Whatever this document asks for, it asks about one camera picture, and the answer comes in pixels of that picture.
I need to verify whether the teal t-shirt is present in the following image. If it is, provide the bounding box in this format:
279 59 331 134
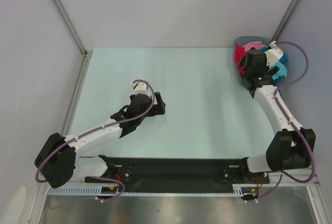
269 61 287 82

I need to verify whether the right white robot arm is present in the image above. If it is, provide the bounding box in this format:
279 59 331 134
239 49 316 183

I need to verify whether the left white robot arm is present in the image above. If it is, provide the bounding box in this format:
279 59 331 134
34 92 166 188

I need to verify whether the red t-shirt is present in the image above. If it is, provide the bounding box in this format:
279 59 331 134
234 43 247 78

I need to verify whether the pink t-shirt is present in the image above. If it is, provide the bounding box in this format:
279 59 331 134
242 41 266 52

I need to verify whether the grey plastic basket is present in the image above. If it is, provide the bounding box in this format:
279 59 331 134
233 36 288 90

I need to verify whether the blue t-shirt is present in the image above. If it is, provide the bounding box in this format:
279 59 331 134
261 46 288 63

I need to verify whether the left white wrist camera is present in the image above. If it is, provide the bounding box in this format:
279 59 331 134
131 81 150 97

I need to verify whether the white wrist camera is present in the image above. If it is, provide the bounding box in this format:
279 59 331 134
265 41 284 67
131 81 150 97

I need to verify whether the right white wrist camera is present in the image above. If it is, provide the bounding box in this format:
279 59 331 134
265 41 284 67

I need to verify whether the left aluminium corner post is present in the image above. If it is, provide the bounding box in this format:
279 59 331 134
38 0 88 56

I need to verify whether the aluminium corner post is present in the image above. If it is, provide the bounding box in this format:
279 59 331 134
271 0 301 40
38 0 88 56

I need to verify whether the right aluminium corner post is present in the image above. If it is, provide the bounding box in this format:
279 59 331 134
271 0 301 40

